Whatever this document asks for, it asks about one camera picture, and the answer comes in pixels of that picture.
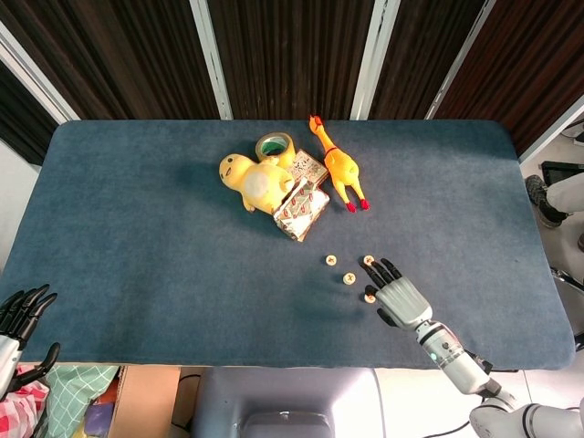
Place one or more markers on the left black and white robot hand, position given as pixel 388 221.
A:
pixel 7 360

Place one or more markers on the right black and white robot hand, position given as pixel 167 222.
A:
pixel 403 303

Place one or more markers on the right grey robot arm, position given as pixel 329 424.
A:
pixel 456 365

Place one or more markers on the red white checked bag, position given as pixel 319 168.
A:
pixel 18 420

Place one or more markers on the green checked cloth bag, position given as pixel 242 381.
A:
pixel 73 392

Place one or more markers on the purple plastic item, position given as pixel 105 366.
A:
pixel 98 417

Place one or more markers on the silver red patterned packet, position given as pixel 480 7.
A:
pixel 299 212

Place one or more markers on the brown cardboard box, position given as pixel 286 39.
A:
pixel 146 401

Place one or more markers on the yellow rubber chicken toy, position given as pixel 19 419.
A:
pixel 342 166

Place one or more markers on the grey robot torso base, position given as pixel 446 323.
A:
pixel 283 392

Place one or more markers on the black metal chair base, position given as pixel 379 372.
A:
pixel 566 276

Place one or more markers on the small patterned card box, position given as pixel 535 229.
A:
pixel 306 166

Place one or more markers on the dark worn shoe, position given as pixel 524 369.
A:
pixel 581 242
pixel 538 196

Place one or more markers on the roll of packing tape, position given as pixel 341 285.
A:
pixel 292 155

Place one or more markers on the blue felt table cloth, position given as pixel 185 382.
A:
pixel 137 228

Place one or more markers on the yellow plush duck toy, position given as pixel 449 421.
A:
pixel 255 182

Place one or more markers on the light grey trouser leg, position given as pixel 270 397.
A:
pixel 568 191

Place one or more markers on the black flat screen device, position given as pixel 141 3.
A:
pixel 554 173

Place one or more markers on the white aluminium partition post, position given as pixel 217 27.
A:
pixel 552 134
pixel 374 59
pixel 212 59
pixel 41 73
pixel 458 59

